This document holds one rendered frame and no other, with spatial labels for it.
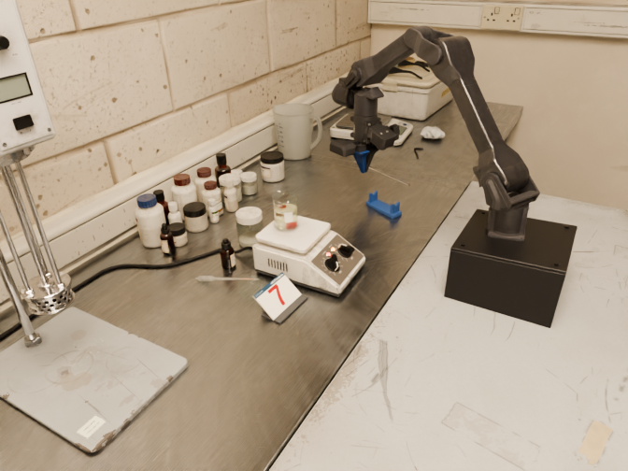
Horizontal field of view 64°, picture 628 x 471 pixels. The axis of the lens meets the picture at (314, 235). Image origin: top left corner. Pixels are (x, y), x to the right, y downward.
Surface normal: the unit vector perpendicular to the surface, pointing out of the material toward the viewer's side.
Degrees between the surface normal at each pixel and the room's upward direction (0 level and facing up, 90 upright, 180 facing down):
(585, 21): 90
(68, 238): 90
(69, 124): 90
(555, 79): 90
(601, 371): 0
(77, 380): 0
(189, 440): 0
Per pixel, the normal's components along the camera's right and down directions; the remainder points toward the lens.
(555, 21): -0.50, 0.46
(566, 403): -0.02, -0.86
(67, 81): 0.87, 0.24
